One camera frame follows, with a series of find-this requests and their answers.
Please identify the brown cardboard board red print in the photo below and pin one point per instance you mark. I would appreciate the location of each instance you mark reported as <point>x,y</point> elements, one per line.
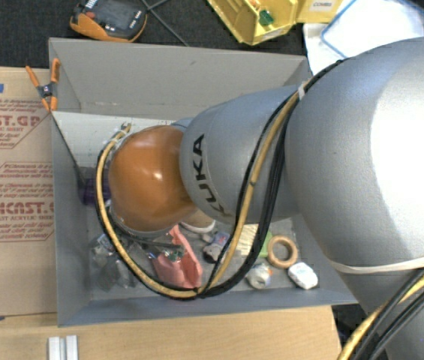
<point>16,276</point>

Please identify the pale ribbed sponge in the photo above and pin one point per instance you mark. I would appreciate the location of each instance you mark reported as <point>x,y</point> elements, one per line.
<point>248,238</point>

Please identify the pink cloth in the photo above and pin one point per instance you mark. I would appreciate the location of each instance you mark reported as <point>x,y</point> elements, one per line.
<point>181,272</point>

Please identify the white oval box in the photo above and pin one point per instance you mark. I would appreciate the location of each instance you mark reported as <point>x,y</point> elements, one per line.
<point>303,275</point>

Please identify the clear plastic packet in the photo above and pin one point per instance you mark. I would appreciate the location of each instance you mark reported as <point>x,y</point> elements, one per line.
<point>108,272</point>

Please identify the grey metal bin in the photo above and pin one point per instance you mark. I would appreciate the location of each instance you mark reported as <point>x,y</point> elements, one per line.
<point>166,77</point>

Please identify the green flat block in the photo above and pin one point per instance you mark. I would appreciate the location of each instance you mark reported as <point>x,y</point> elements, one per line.
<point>266,246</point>

